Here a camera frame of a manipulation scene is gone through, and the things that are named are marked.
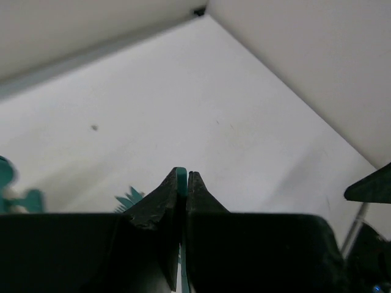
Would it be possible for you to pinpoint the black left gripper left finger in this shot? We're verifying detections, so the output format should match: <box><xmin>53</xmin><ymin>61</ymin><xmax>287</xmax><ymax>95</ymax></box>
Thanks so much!
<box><xmin>1</xmin><ymin>168</ymin><xmax>180</xmax><ymax>292</ymax></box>

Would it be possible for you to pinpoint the teal plastic spoon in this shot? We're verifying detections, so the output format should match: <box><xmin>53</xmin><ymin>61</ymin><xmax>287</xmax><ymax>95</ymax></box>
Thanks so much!
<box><xmin>1</xmin><ymin>156</ymin><xmax>17</xmax><ymax>214</ymax></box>

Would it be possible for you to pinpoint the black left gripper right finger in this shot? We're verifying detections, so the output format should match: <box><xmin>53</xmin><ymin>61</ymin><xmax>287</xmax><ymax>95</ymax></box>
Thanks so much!
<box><xmin>186</xmin><ymin>172</ymin><xmax>348</xmax><ymax>292</ymax></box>

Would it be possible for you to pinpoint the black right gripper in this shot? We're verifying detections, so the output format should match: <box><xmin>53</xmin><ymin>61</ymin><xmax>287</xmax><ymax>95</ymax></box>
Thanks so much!
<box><xmin>343</xmin><ymin>164</ymin><xmax>390</xmax><ymax>292</ymax></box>

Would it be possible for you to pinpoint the teal plastic fork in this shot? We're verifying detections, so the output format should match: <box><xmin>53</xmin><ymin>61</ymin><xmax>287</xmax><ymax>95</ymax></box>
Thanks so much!
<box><xmin>114</xmin><ymin>186</ymin><xmax>145</xmax><ymax>213</ymax></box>
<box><xmin>17</xmin><ymin>189</ymin><xmax>45</xmax><ymax>214</ymax></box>

